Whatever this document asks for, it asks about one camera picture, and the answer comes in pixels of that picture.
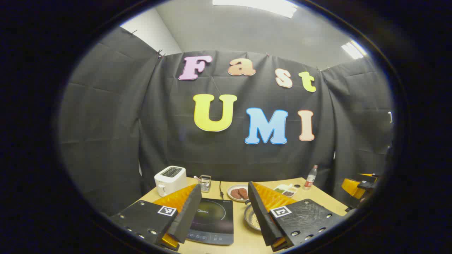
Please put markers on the ceiling light panel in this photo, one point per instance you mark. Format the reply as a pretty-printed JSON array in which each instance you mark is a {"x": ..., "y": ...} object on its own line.
[{"x": 353, "y": 50}]

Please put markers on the clear plastic water bottle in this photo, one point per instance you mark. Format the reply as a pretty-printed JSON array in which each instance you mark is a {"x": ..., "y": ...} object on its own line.
[{"x": 310, "y": 178}]

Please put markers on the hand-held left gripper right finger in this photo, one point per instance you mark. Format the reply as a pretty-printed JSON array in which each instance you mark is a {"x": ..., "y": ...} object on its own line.
[{"x": 259, "y": 215}]

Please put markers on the pile of soybeans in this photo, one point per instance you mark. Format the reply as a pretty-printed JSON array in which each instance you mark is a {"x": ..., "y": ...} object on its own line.
[{"x": 255, "y": 222}]

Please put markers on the white toaster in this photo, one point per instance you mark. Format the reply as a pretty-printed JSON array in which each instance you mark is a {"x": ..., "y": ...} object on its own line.
[{"x": 169, "y": 180}]

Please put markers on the white round plate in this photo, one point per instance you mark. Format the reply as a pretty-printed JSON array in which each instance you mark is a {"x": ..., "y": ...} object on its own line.
[{"x": 233, "y": 197}]

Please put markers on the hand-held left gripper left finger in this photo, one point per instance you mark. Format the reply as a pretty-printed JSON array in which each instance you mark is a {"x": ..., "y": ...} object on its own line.
[{"x": 187, "y": 215}]

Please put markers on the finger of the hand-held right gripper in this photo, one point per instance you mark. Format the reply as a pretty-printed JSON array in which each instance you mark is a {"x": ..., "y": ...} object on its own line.
[{"x": 353, "y": 187}]

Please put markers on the white divided dish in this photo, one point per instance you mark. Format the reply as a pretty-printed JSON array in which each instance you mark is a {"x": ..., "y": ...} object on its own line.
[{"x": 285, "y": 190}]

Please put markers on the black induction cooktop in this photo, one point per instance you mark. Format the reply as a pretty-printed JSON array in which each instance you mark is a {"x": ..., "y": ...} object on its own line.
[{"x": 215, "y": 218}]

